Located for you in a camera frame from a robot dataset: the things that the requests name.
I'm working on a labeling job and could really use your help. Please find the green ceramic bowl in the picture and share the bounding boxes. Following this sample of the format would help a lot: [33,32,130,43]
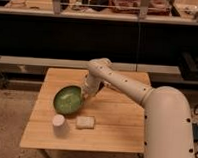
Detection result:
[53,85,82,115]

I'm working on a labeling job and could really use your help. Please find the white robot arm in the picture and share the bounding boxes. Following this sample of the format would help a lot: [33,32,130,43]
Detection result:
[82,58,195,158]

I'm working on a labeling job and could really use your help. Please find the black rectangular block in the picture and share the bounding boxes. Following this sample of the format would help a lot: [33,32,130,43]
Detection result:
[96,83,104,94]

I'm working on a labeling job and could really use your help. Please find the beige sponge block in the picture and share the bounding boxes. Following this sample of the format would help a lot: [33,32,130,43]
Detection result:
[76,116,95,129]

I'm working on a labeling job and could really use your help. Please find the white paper cup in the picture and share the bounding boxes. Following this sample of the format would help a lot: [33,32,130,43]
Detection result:
[52,114,65,130]

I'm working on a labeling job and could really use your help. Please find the wooden table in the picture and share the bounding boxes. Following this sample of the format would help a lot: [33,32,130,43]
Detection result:
[20,68,144,158]

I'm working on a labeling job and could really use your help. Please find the blue box on floor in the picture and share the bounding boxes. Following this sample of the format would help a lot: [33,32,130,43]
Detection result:
[192,124,198,142]

